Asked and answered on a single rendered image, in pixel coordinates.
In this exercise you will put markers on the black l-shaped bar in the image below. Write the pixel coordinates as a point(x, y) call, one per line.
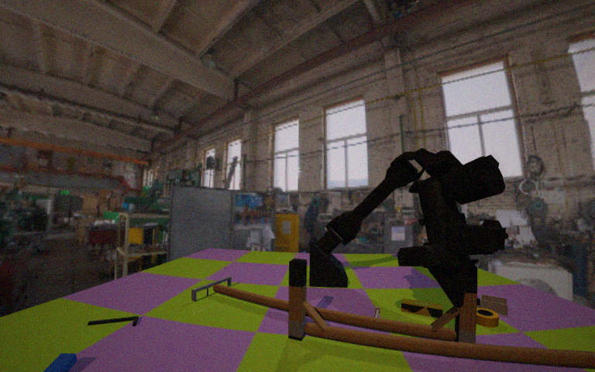
point(135, 318)

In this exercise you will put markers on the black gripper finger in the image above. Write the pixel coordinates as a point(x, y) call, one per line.
point(448, 278)
point(463, 276)

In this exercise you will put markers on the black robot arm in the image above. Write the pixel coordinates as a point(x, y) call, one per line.
point(449, 182)

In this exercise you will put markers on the orange rectangular block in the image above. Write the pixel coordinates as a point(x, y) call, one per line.
point(421, 308)

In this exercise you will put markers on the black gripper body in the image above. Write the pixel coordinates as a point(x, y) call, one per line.
point(437, 251)

